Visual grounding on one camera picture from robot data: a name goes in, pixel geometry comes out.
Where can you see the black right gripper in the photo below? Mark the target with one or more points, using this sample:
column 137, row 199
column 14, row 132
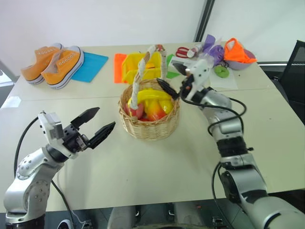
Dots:
column 187, row 84

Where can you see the clear plastic bag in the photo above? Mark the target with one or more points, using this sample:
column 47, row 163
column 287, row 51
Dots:
column 206, row 57

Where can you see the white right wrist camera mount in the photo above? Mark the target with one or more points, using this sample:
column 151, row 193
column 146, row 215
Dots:
column 199, row 71

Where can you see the orange canvas sneaker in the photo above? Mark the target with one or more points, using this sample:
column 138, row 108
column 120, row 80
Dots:
column 60, row 70
column 35, row 64

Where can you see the dark window frame post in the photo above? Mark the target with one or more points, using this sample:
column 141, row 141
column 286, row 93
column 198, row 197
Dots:
column 203, row 21

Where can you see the pink red toy fruit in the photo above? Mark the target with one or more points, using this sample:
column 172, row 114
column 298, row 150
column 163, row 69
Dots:
column 139, row 109

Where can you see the grey rounded shape under table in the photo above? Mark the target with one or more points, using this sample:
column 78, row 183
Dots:
column 121, row 218

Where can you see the purple plastic bowl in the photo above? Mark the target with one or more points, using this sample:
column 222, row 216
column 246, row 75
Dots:
column 238, row 65

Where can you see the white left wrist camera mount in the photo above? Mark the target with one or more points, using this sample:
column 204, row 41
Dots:
column 51, row 128

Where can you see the white paper sheet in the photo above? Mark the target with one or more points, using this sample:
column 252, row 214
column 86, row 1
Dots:
column 224, row 83

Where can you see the purple cloth bag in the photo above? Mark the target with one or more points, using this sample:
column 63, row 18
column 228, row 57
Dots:
column 215, row 51

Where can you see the small white bottle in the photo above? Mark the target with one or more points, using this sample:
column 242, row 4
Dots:
column 193, row 51

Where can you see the black mesh chair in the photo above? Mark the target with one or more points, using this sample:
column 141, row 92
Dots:
column 293, row 78

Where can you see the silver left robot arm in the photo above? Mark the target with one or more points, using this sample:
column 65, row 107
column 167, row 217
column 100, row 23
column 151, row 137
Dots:
column 28, row 171

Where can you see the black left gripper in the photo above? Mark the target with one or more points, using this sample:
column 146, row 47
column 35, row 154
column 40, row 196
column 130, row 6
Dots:
column 72, row 139

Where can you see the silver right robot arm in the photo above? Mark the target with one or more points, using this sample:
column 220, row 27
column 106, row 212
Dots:
column 238, row 152

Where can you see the yellow round toy fruit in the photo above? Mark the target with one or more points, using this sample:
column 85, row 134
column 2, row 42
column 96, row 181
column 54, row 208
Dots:
column 166, row 106

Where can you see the green paper sheet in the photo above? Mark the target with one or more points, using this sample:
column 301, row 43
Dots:
column 172, row 74

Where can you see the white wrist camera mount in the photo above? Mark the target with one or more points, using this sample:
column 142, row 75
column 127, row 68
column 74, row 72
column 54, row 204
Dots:
column 199, row 71
column 51, row 128

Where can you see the yellow toy banana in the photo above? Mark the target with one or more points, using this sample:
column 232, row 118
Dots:
column 152, row 93

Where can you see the blue cloth sheet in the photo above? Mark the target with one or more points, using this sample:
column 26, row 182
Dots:
column 91, row 66

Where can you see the red and yellow toy fruit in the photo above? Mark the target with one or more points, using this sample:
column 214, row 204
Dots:
column 155, row 112

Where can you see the neon orange cloth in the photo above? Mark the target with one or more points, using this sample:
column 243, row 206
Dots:
column 236, row 53

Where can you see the yellow plastic bin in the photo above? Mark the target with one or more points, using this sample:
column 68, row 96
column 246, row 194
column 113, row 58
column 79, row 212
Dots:
column 129, row 63

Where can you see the neon orange sheet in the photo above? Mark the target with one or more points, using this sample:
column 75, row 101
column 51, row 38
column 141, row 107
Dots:
column 118, row 68

